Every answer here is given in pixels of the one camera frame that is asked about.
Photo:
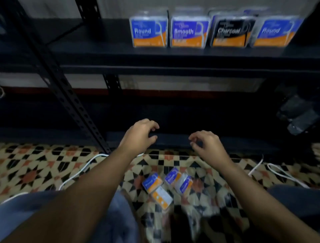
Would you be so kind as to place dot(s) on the person's right leg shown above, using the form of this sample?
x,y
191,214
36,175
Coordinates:
x,y
300,200

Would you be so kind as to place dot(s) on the person's left leg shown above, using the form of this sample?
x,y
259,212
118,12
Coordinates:
x,y
20,212

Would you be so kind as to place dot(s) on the person's left forearm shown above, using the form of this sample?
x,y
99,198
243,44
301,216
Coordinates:
x,y
75,200

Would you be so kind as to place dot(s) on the person's right hand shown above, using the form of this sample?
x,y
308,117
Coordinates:
x,y
212,150

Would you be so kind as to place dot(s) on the group of floss boxes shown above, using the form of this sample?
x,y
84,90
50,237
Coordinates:
x,y
150,32

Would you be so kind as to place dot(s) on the dark metal shelf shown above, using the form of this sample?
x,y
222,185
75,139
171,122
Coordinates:
x,y
175,57

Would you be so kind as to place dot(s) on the person's left hand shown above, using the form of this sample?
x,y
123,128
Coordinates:
x,y
136,140

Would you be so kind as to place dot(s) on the pack of clear plastic bottles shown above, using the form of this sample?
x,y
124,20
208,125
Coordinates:
x,y
300,122

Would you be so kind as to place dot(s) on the person's right forearm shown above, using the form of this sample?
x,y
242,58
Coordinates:
x,y
262,207

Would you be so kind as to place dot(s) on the person's leg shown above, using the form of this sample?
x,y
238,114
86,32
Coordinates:
x,y
300,200
20,212

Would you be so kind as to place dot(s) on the clear plastic bag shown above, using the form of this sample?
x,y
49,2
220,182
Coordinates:
x,y
207,210

